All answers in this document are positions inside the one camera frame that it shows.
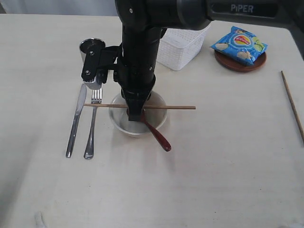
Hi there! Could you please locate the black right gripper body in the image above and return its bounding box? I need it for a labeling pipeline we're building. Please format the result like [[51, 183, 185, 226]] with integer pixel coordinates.
[[121, 87, 152, 122]]

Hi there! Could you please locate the wooden chopstick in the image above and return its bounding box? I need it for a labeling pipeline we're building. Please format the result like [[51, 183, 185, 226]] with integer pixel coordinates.
[[281, 70, 304, 141], [84, 104, 196, 110]]

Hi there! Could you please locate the speckled glass bowl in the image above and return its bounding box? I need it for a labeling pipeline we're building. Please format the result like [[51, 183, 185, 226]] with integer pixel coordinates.
[[109, 91, 168, 138]]

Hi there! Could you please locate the silver fork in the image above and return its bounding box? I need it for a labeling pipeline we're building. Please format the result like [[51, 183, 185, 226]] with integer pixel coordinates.
[[84, 87, 103, 160]]

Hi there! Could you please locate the silver table knife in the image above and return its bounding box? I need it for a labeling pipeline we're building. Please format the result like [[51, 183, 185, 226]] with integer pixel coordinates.
[[66, 84, 86, 158]]

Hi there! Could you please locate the dark red wooden spoon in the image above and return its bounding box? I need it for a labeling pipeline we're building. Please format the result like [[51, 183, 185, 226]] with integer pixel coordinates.
[[136, 109, 172, 152]]

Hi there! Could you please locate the steel cup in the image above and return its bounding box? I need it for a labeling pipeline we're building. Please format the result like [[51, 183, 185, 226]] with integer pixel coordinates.
[[79, 38, 106, 63]]

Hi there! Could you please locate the brown wooden plate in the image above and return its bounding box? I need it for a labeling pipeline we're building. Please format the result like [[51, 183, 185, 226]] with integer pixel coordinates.
[[214, 51, 267, 73]]

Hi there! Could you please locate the blue chips bag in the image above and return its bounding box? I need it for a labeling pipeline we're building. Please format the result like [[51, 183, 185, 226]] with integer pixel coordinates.
[[210, 26, 268, 65]]

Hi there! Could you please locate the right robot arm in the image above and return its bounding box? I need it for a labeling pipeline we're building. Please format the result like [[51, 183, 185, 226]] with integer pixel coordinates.
[[115, 0, 304, 121]]

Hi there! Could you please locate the white perforated plastic basket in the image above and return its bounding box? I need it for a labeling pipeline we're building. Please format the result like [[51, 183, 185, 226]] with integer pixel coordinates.
[[157, 25, 210, 71]]

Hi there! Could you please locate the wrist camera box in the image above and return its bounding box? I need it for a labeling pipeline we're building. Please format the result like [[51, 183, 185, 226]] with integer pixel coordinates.
[[81, 45, 119, 90]]

